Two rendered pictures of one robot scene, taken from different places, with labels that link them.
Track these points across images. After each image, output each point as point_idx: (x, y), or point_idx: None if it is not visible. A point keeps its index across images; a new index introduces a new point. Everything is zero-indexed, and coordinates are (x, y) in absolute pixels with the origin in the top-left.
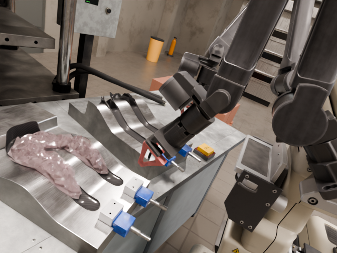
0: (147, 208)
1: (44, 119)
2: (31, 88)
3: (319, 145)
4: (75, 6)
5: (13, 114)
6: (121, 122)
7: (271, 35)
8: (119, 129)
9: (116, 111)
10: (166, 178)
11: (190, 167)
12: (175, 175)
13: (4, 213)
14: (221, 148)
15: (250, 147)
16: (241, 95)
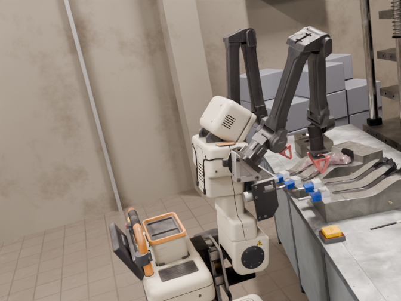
0: (292, 202)
1: (357, 153)
2: None
3: None
4: None
5: (363, 148)
6: (363, 177)
7: (250, 93)
8: (354, 177)
9: (373, 169)
10: (308, 208)
11: (314, 222)
12: (309, 212)
13: None
14: (339, 259)
15: (264, 173)
16: (256, 118)
